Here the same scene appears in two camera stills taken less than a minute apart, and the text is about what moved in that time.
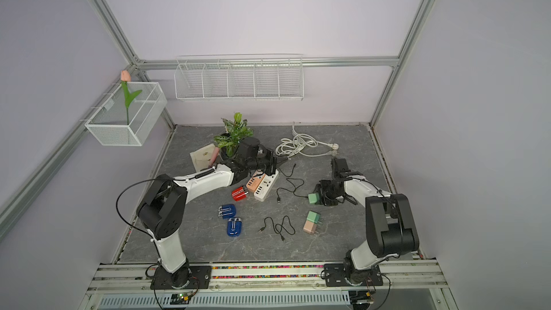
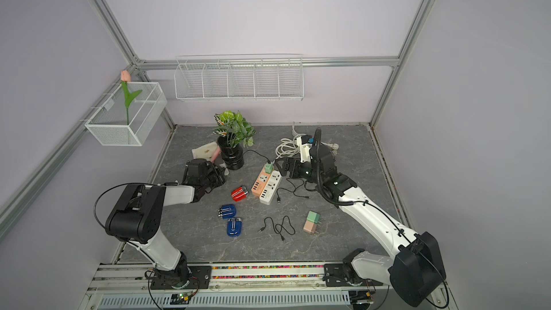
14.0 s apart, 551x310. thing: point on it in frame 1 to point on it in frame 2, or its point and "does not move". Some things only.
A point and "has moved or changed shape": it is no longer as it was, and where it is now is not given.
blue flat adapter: x=234 y=227 does not move
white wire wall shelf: x=278 y=77 does not move
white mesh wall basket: x=109 y=123 does not move
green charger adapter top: x=313 y=198 has moved or changed shape
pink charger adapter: x=310 y=227 does not move
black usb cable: x=287 y=179 has moved or changed shape
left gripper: x=272 y=161 to x=220 y=176
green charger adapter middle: x=313 y=217 does not move
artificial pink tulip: x=125 y=76 does not move
